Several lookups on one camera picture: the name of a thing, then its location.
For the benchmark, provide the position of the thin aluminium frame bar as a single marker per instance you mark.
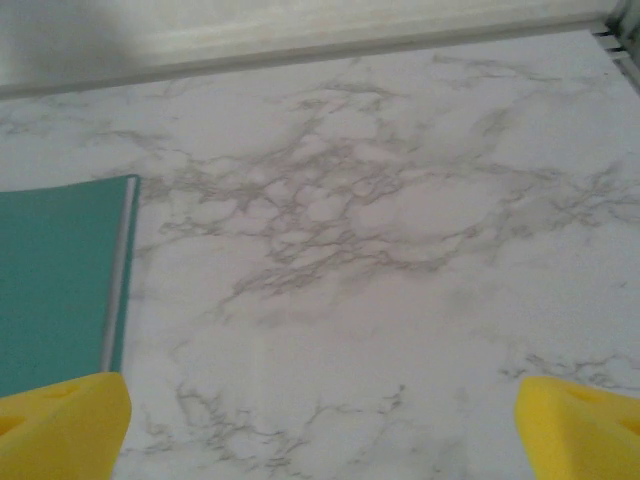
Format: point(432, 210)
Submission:
point(300, 52)

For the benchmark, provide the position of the aluminium side rail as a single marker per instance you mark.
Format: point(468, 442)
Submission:
point(625, 57)

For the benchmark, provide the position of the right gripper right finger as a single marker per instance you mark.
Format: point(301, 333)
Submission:
point(585, 435)

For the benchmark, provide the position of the aluminium frame post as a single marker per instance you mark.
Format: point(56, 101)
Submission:
point(625, 10)

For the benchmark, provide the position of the white paper sheet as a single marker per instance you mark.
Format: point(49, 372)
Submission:
point(117, 280)

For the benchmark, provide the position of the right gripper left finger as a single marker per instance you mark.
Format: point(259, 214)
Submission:
point(60, 430)

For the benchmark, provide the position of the green folder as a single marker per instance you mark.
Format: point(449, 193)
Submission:
point(55, 275)

